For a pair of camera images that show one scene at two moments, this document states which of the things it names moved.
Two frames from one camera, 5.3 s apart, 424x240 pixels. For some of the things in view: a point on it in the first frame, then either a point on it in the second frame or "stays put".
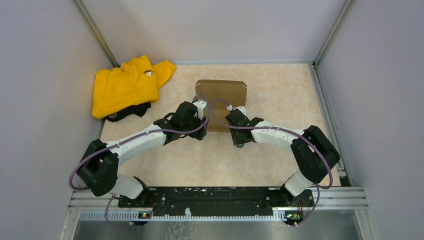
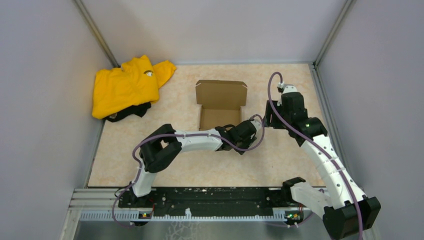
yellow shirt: x=135 y=82 stays put
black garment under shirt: x=140 y=110 stays put
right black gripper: x=237 y=141 -> x=269 y=119
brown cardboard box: x=234 y=92 stays put
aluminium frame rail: x=104 y=206 stays put
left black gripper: x=199 y=135 -> x=249 y=141
